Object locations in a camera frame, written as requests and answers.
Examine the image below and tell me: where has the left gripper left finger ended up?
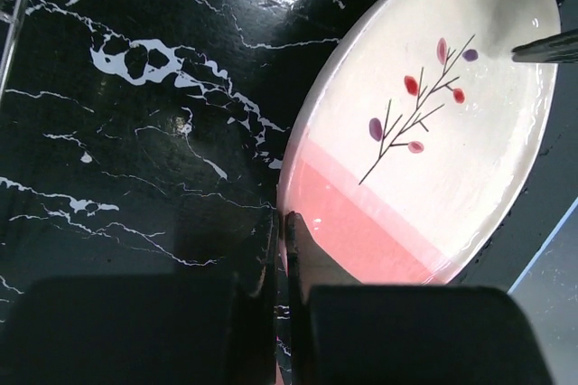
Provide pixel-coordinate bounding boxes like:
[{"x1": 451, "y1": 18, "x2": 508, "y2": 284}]
[{"x1": 1, "y1": 211, "x2": 280, "y2": 384}]

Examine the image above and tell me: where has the pink and cream plate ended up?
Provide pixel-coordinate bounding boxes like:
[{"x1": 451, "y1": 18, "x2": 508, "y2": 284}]
[{"x1": 277, "y1": 0, "x2": 561, "y2": 284}]

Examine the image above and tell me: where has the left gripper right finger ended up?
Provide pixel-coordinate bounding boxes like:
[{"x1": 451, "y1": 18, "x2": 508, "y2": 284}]
[{"x1": 284, "y1": 212, "x2": 553, "y2": 384}]

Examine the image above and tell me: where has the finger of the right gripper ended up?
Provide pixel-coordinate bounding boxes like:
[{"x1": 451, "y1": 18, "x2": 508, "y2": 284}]
[{"x1": 511, "y1": 29, "x2": 578, "y2": 64}]

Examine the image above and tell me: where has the metal wire dish rack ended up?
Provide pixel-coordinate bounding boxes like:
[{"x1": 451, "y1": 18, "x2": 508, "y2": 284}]
[{"x1": 1, "y1": 0, "x2": 28, "y2": 96}]

